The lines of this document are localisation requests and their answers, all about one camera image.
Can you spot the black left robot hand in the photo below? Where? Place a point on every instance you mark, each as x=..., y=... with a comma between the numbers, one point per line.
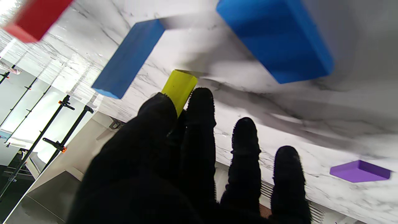
x=155, y=174

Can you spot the yellow domino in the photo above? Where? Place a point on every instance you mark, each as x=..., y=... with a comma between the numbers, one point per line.
x=179, y=87

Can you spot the blue domino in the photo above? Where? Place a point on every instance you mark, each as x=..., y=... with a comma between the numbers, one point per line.
x=279, y=37
x=130, y=59

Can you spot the red domino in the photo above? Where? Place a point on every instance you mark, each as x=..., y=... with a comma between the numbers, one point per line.
x=37, y=17

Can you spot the black stand pole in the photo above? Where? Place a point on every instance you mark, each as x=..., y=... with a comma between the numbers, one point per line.
x=34, y=146
x=67, y=137

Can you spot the purple domino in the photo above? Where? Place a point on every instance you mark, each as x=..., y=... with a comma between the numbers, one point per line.
x=359, y=171

